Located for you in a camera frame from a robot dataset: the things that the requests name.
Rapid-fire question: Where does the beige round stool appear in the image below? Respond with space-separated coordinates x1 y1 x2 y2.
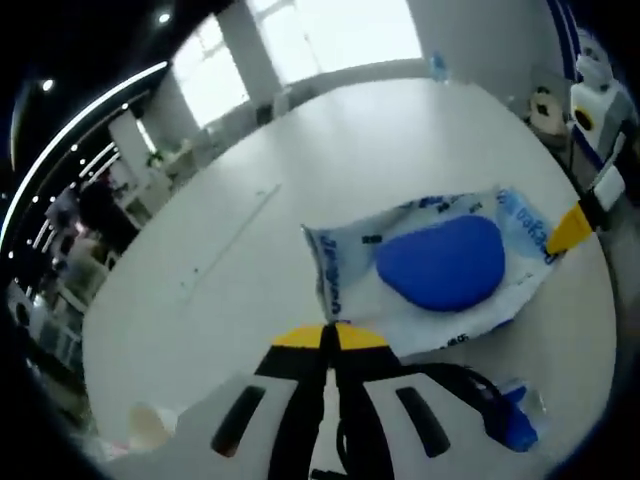
529 87 565 137

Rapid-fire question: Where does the blue object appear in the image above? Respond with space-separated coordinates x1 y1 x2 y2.
429 49 452 82

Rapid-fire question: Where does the table cable slot cover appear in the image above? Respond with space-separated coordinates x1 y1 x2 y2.
179 183 283 301

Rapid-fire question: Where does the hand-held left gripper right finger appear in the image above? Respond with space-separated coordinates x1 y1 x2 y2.
332 323 491 480

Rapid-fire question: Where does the long ceiling light strip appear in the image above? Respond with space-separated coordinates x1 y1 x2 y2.
0 62 169 236

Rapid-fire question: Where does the blue tissue pack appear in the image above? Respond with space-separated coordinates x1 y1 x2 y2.
492 379 547 450

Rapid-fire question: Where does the wet wipes pack blue lid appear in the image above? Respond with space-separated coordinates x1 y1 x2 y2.
299 187 567 359

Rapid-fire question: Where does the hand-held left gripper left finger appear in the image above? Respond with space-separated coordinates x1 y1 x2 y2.
174 323 329 480

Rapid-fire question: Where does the white table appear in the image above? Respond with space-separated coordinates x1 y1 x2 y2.
82 77 619 480

